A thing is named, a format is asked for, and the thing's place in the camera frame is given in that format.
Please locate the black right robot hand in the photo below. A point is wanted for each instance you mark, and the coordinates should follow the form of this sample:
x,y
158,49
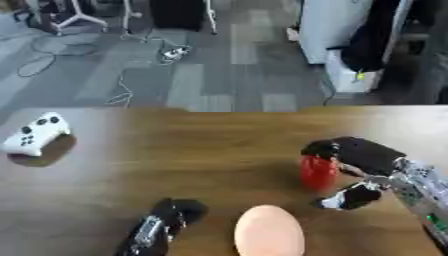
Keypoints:
x,y
367,155

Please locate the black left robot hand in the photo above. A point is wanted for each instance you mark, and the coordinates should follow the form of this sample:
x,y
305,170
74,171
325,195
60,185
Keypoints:
x,y
160,225

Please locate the red cylinder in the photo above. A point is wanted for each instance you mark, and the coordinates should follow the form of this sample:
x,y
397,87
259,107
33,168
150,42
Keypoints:
x,y
318,172

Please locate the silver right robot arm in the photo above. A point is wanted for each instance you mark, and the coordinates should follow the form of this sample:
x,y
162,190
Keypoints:
x,y
424,196

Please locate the white box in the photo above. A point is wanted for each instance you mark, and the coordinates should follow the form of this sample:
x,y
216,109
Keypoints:
x,y
353,75

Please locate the peach egg-shaped toy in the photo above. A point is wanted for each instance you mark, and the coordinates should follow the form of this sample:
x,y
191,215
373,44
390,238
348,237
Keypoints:
x,y
269,231

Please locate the black hanging bag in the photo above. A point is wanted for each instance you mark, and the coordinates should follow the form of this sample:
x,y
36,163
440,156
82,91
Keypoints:
x,y
373,36

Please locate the white cabinet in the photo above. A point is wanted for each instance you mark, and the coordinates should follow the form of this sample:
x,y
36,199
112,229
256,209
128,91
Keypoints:
x,y
335,28

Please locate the white game controller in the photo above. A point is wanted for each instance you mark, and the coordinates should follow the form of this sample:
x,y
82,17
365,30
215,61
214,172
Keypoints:
x,y
36,134

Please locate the white power strip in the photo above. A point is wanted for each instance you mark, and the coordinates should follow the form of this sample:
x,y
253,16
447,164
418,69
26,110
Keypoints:
x,y
175,52

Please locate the black case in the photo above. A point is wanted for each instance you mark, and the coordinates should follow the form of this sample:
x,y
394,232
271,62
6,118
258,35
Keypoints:
x,y
176,14

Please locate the white tripod stand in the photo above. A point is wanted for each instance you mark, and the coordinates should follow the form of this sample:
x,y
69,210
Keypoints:
x,y
79,16

